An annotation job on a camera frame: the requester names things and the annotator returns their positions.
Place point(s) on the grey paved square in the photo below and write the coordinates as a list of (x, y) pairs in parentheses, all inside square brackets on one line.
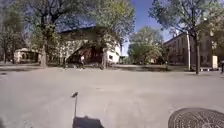
[(126, 90)]

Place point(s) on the white building with dark roof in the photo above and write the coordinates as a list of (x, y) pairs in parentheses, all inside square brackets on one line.
[(83, 46)]

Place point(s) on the leafy green tree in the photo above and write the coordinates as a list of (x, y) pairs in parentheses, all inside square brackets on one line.
[(145, 45)]

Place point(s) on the tall leafy tree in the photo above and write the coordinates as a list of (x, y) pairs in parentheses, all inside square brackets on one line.
[(110, 23)]

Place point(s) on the brown brick building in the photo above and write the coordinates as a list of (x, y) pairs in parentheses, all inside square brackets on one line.
[(180, 50)]

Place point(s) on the large tree with thick trunk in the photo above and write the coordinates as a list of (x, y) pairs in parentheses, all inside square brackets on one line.
[(43, 33)]

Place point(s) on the pale pole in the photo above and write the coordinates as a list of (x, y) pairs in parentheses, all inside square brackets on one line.
[(188, 51)]

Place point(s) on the tree with dark trunk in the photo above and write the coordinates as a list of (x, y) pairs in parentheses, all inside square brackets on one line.
[(197, 50)]

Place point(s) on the small pale building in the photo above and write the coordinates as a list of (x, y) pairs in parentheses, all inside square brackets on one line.
[(24, 55)]

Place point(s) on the round metal manhole cover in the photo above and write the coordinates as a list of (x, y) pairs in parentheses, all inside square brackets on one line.
[(196, 119)]

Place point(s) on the white sign board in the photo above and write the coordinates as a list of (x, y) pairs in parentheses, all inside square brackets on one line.
[(215, 62)]

